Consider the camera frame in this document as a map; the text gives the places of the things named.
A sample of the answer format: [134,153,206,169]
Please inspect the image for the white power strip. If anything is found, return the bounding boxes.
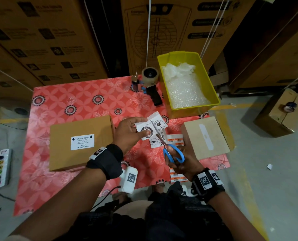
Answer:
[0,148,13,190]

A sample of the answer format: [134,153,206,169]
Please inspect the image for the packaged blue scissors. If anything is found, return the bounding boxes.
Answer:
[153,126,186,167]

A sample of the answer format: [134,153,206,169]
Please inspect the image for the flat brown cardboard box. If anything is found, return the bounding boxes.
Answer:
[181,115,236,162]

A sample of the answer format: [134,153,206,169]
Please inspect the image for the tape dispenser with tape roll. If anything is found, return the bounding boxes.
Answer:
[130,67,164,107]

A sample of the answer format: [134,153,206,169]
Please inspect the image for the small brown floor carton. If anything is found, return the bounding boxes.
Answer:
[254,87,298,138]

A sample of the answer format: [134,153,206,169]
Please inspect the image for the person's right hand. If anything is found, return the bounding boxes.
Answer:
[171,142,205,182]

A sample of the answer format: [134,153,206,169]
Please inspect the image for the stack of Crompton cartons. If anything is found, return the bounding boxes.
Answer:
[0,0,298,103]

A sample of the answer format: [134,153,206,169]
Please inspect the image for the tape roll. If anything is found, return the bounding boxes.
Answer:
[283,101,298,113]

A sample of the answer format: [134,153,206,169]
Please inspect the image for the black-white fragile sticker sheet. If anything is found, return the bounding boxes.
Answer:
[134,120,163,149]

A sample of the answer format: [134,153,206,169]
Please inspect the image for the orange floral tablecloth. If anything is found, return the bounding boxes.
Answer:
[13,75,231,217]

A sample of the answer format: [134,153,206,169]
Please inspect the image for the person's left forearm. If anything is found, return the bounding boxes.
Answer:
[5,168,108,241]

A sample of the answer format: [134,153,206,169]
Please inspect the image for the yellow plastic bin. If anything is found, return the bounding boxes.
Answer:
[156,51,221,120]

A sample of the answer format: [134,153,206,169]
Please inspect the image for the wire-guard floor fan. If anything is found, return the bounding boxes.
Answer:
[0,98,32,132]

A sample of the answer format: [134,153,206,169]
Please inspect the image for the black wristband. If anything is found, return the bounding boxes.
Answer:
[85,142,125,181]
[190,167,226,203]

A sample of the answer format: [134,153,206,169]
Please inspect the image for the orange striped packaging card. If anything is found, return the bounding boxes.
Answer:
[164,133,188,183]

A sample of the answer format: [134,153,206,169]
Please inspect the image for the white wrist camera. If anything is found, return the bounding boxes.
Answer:
[118,165,139,195]

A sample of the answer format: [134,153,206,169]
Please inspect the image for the person's dark clothing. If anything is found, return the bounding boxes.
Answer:
[55,180,236,241]

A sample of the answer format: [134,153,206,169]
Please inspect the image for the small cardboard box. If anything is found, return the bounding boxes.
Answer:
[48,115,116,173]

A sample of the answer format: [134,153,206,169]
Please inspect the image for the bubble wrap bundle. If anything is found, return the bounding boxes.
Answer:
[162,62,210,110]

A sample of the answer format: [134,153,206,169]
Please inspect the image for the person's left hand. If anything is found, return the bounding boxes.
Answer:
[113,116,151,155]

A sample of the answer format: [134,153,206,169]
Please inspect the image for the person's right forearm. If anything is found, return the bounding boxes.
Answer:
[206,190,266,241]

